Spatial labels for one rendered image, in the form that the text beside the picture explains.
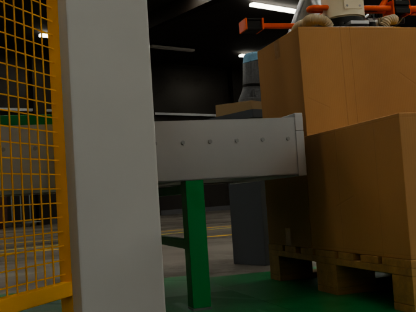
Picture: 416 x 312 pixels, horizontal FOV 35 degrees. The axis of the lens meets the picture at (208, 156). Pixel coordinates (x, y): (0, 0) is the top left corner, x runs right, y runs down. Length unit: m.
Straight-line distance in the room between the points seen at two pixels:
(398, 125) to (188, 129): 0.65
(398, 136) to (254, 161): 0.51
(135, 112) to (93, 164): 0.13
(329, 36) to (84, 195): 1.47
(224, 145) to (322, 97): 0.49
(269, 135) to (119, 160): 0.99
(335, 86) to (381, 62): 0.22
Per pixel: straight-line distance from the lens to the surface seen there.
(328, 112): 2.45
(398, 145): 1.89
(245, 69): 3.46
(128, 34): 1.32
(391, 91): 2.60
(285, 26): 2.97
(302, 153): 2.23
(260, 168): 2.16
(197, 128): 2.11
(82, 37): 1.31
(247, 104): 3.34
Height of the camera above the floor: 0.35
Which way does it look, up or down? 4 degrees up
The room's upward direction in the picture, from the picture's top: 4 degrees counter-clockwise
